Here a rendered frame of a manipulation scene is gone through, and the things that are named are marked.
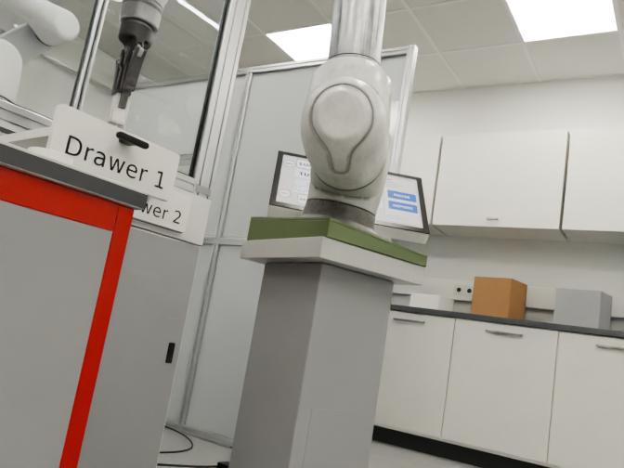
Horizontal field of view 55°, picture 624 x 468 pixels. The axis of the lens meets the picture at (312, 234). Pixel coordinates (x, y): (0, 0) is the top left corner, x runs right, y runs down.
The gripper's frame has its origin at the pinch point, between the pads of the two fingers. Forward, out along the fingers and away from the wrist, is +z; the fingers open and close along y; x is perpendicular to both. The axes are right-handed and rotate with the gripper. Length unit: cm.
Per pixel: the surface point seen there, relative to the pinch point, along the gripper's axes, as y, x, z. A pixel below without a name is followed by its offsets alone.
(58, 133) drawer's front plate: -16.3, 14.6, 13.6
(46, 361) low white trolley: -42, 14, 52
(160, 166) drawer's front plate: -10.6, -8.2, 12.2
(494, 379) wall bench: 87, -278, 49
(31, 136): -3.5, 16.7, 12.7
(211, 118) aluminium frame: 32, -37, -18
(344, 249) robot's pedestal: -48, -32, 26
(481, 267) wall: 146, -331, -30
